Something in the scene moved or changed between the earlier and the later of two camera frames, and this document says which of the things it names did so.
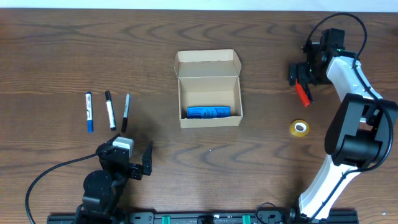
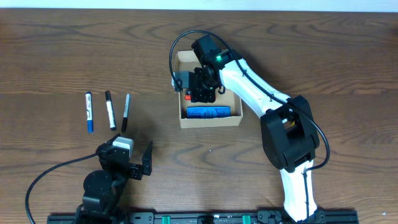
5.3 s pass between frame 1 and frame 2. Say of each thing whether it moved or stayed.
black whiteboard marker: stayed
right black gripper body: moved
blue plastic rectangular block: stayed
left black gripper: stayed
